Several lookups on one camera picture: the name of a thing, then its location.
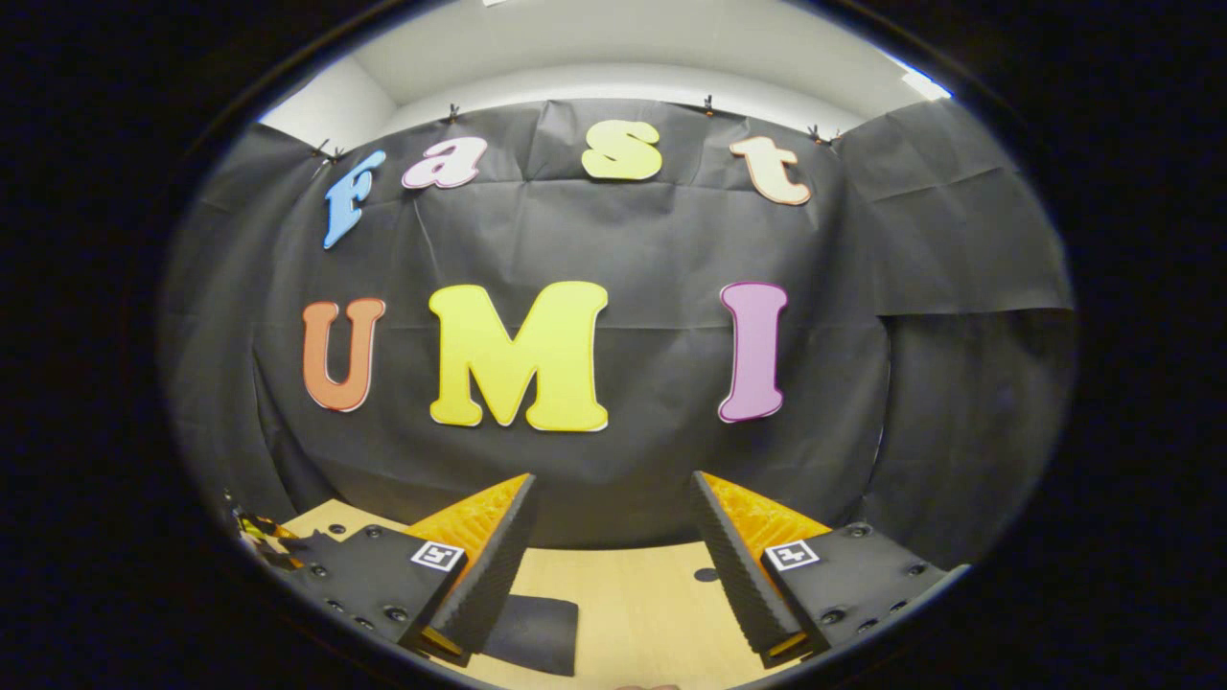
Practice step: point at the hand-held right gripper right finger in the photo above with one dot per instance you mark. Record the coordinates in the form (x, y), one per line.
(738, 575)

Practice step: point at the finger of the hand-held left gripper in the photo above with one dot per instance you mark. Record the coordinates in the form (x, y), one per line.
(264, 537)

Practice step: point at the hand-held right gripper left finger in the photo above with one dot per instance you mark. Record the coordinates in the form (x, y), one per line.
(489, 575)

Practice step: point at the dark grey jeans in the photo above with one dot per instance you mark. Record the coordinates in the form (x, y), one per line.
(537, 632)

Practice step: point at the black backdrop cloth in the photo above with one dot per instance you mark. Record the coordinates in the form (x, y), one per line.
(652, 249)

